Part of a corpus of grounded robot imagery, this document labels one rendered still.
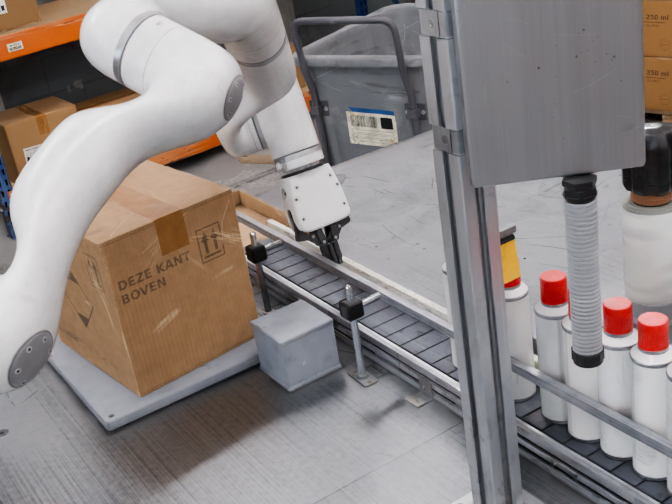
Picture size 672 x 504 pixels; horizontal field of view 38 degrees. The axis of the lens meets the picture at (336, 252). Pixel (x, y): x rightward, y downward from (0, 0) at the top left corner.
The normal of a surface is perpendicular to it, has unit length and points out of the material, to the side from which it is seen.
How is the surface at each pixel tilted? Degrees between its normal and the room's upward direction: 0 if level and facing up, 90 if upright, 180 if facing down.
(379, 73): 93
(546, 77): 90
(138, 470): 0
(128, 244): 90
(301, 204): 69
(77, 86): 90
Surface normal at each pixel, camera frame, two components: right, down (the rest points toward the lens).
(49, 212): 0.54, -0.19
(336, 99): -0.51, 0.48
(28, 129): 0.58, 0.26
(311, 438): -0.15, -0.90
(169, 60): -0.25, -0.29
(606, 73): -0.03, 0.43
